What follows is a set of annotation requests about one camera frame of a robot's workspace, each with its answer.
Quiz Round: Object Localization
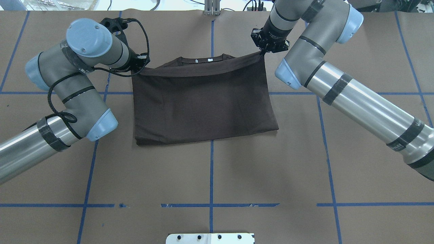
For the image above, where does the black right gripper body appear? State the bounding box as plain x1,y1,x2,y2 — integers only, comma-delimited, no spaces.
251,28,290,53

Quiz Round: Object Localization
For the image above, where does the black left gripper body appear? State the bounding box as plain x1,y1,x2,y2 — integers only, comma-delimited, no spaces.
127,51,150,72

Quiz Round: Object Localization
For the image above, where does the dark brown t-shirt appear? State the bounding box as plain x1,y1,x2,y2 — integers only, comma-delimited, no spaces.
132,52,279,146

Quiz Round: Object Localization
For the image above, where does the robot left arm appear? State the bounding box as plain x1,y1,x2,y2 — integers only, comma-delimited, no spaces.
0,17,150,184

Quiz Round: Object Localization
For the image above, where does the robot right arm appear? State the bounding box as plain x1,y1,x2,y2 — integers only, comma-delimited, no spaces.
251,0,434,181

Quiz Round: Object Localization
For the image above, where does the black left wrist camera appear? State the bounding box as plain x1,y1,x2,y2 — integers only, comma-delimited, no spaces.
99,17,129,46

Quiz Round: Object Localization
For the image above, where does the aluminium frame post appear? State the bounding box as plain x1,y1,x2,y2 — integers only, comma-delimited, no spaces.
204,0,221,16

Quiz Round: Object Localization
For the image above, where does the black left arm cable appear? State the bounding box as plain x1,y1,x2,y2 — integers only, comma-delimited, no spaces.
47,19,150,124

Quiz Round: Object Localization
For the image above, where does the white pedestal base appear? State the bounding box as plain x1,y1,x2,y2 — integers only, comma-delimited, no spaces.
165,232,255,244

